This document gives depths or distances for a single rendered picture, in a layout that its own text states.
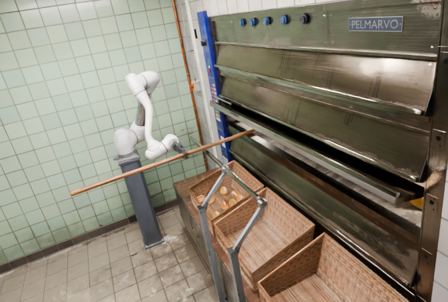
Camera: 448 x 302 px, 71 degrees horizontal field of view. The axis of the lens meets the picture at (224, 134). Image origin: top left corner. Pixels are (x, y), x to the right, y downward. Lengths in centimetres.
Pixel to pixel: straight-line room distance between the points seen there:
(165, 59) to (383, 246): 265
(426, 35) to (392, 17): 14
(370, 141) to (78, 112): 273
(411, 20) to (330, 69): 43
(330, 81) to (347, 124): 21
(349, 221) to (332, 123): 54
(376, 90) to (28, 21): 287
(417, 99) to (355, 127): 36
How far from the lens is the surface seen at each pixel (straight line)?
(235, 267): 185
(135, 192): 317
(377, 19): 135
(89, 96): 340
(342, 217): 186
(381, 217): 163
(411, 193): 138
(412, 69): 130
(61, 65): 337
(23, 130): 351
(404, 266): 168
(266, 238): 239
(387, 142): 143
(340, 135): 159
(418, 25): 126
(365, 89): 140
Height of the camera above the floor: 215
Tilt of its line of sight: 22 degrees down
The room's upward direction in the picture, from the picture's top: 10 degrees counter-clockwise
